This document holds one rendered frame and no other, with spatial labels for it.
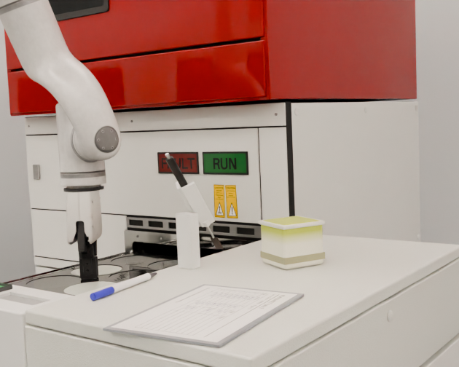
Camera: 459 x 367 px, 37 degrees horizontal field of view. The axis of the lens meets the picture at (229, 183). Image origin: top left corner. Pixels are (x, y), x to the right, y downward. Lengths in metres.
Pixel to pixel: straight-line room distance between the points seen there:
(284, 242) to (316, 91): 0.52
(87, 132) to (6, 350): 0.42
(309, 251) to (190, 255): 0.18
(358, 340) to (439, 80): 2.01
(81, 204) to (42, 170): 0.59
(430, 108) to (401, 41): 0.95
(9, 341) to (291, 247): 0.41
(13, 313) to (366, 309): 0.44
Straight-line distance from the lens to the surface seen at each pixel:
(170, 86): 1.44
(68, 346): 0.84
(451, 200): 2.78
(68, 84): 1.20
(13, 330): 0.92
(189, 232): 1.03
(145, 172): 1.57
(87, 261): 1.31
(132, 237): 1.60
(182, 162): 1.48
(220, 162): 1.42
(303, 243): 1.01
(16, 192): 4.50
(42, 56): 1.24
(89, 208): 1.26
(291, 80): 1.36
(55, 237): 1.84
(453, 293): 1.16
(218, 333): 0.72
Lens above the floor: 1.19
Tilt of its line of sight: 5 degrees down
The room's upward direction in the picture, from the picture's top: 2 degrees counter-clockwise
